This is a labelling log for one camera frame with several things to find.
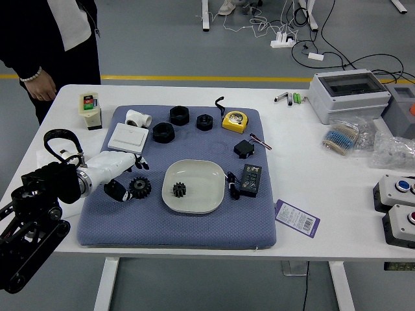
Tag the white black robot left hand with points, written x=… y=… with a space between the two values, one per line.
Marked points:
x=108 y=163

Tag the person's hand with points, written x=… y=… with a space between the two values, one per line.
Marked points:
x=40 y=85

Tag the big black gear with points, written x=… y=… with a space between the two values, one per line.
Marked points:
x=141 y=188

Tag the small black gear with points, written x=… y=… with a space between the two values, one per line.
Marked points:
x=179 y=190

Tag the big black hex nut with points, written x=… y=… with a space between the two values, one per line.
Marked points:
x=179 y=116
x=163 y=134

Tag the small black hex nut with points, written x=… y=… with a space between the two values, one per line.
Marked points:
x=204 y=123

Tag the grey blue-button control box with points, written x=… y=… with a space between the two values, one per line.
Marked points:
x=394 y=192

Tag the grey box with orange button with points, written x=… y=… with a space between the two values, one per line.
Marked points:
x=402 y=113

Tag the grey red-button control box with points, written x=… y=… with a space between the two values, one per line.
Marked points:
x=400 y=225

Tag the table control box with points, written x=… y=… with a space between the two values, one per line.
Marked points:
x=400 y=266

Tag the white pipe tee fitting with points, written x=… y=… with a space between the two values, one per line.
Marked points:
x=137 y=118

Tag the person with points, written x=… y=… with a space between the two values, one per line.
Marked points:
x=32 y=32

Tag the blue-grey quilted mat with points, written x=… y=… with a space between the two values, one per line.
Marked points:
x=146 y=226

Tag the white square plate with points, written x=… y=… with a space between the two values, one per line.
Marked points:
x=202 y=181

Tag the white table leg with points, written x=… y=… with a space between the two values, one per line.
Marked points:
x=343 y=291
x=105 y=285

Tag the yellow tape measure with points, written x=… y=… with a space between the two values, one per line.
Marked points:
x=235 y=121

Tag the black digital display module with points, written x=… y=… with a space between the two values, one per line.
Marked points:
x=250 y=179

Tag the white background desk leg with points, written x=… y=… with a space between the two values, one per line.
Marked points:
x=399 y=6
x=311 y=16
x=205 y=16

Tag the silver black pen tool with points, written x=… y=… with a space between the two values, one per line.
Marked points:
x=281 y=96
x=290 y=99

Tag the purple paper tag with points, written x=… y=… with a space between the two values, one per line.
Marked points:
x=296 y=218

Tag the beige shoe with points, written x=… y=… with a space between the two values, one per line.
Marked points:
x=227 y=7

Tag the green battery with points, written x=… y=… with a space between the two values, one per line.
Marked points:
x=299 y=98
x=295 y=98

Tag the white power strip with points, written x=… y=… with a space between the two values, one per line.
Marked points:
x=282 y=41

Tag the white power adapter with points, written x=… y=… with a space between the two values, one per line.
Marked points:
x=315 y=56

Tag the bag of blue resistors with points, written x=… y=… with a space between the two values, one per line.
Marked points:
x=340 y=136

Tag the clear bubble wrap bag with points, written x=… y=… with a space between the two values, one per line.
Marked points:
x=394 y=150

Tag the white wall switch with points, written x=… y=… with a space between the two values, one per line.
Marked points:
x=128 y=137

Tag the cream red-green button switch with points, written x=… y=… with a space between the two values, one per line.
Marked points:
x=90 y=111

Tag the grey electrical enclosure box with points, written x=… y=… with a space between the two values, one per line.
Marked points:
x=348 y=103

